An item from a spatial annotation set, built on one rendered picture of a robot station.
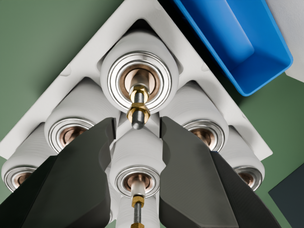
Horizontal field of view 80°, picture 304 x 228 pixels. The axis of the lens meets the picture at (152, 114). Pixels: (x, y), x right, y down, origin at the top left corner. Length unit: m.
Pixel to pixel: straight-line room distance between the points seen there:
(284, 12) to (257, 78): 0.12
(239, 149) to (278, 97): 0.31
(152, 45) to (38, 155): 0.23
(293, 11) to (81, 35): 0.41
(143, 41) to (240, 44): 0.34
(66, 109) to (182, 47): 0.18
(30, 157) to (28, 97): 0.28
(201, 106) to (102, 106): 0.14
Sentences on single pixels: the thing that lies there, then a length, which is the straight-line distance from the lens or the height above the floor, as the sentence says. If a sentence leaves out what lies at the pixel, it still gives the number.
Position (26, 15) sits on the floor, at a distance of 0.52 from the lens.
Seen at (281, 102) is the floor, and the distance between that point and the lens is 0.64.
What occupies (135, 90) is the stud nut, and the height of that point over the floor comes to 0.29.
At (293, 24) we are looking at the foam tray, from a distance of 0.44.
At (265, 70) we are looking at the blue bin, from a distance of 0.46.
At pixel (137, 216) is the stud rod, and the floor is 0.31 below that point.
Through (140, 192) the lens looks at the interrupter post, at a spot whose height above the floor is 0.28.
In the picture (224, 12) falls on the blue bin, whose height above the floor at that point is 0.00.
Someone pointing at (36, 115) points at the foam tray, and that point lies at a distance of 0.37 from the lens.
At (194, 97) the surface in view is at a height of 0.21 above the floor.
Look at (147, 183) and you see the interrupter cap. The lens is 0.32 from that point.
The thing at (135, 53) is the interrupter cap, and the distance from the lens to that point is 0.21.
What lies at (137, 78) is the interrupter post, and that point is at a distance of 0.20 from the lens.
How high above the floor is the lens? 0.46
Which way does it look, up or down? 61 degrees down
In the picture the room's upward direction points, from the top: 175 degrees clockwise
